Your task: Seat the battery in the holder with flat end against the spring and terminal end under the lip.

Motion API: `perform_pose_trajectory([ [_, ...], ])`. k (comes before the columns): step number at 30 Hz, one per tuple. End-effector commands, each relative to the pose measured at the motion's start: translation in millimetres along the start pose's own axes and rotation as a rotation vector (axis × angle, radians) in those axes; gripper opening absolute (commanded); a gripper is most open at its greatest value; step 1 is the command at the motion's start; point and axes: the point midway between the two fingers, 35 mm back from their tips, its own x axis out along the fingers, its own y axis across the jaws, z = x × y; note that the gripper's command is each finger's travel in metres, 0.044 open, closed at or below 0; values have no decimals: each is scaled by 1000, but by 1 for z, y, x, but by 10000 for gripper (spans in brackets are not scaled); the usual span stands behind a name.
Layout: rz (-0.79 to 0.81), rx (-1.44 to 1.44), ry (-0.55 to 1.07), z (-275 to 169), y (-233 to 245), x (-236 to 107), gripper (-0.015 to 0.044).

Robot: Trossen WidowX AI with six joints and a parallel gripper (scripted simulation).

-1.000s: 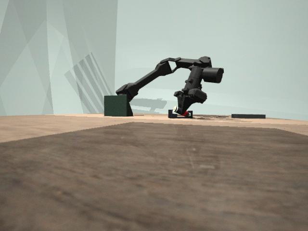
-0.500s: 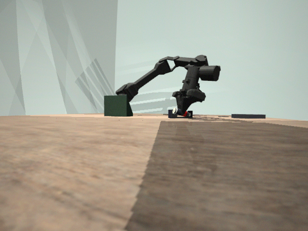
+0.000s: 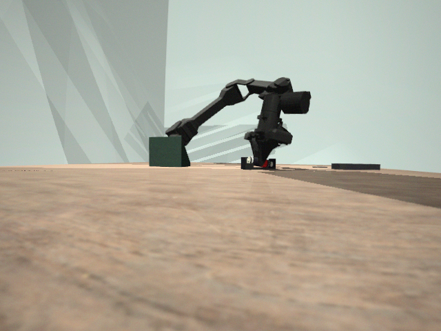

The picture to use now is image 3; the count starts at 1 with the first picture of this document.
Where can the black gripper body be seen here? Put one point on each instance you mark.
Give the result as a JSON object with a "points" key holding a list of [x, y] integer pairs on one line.
{"points": [[267, 129]]}

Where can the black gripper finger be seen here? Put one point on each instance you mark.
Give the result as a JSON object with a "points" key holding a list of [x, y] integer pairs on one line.
{"points": [[254, 145], [264, 149]]}

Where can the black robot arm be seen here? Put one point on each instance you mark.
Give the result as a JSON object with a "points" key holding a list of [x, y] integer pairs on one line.
{"points": [[276, 95]]}

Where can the black and red battery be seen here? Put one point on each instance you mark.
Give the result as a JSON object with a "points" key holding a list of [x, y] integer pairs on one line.
{"points": [[256, 162]]}

